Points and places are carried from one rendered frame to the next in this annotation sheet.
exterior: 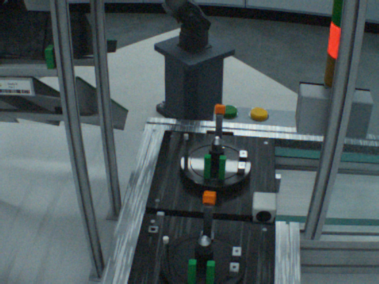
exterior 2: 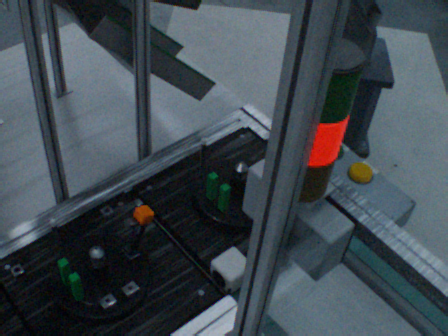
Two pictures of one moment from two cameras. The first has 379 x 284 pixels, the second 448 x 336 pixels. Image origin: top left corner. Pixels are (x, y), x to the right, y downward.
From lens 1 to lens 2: 0.51 m
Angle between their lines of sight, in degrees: 30
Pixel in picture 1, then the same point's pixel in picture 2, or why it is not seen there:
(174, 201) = (162, 199)
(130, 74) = not seen: hidden behind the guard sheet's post
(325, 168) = (248, 276)
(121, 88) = not seen: hidden behind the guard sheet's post
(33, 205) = (88, 123)
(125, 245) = (78, 208)
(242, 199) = (222, 246)
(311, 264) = not seen: outside the picture
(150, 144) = (220, 131)
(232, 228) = (174, 266)
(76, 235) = (90, 174)
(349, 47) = (281, 137)
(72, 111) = (28, 45)
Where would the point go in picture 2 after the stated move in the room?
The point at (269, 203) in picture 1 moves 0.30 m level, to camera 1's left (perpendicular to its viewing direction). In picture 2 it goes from (231, 270) to (95, 157)
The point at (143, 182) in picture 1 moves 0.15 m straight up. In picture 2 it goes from (163, 163) to (164, 94)
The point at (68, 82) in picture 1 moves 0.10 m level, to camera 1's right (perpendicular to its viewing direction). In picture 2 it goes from (22, 14) to (69, 47)
